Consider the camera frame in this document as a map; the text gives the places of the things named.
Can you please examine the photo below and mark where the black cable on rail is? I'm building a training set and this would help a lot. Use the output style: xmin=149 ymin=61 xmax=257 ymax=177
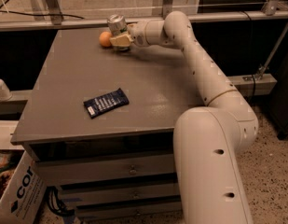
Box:
xmin=0 ymin=8 xmax=86 ymax=19

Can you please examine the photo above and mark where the grey drawer cabinet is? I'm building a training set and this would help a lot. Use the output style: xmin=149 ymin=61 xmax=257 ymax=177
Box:
xmin=12 ymin=29 xmax=201 ymax=221

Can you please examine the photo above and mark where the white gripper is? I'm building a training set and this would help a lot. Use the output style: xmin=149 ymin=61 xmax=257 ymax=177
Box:
xmin=110 ymin=21 xmax=151 ymax=48

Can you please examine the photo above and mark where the white plastic bottle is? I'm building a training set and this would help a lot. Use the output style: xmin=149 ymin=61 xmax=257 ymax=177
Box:
xmin=0 ymin=78 xmax=12 ymax=101

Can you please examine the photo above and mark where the metal frame rail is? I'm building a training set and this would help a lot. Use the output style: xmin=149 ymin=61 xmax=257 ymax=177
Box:
xmin=0 ymin=10 xmax=288 ymax=32

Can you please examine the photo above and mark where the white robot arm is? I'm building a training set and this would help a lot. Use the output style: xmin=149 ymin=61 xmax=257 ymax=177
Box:
xmin=107 ymin=11 xmax=258 ymax=224

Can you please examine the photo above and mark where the white cardboard box with print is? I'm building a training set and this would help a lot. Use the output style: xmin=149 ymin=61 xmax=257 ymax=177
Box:
xmin=0 ymin=152 xmax=47 ymax=224

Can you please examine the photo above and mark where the black cable bundle under cabinet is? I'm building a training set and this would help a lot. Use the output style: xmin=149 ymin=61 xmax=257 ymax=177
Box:
xmin=46 ymin=186 xmax=76 ymax=217

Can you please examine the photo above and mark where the orange fruit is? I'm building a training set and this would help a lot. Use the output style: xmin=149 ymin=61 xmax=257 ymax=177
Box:
xmin=99 ymin=32 xmax=112 ymax=48

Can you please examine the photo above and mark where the dark blue snack packet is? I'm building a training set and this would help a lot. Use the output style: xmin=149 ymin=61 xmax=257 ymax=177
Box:
xmin=84 ymin=89 xmax=130 ymax=119

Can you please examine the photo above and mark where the green silver 7up can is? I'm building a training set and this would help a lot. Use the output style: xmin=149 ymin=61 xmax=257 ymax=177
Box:
xmin=107 ymin=14 xmax=128 ymax=38

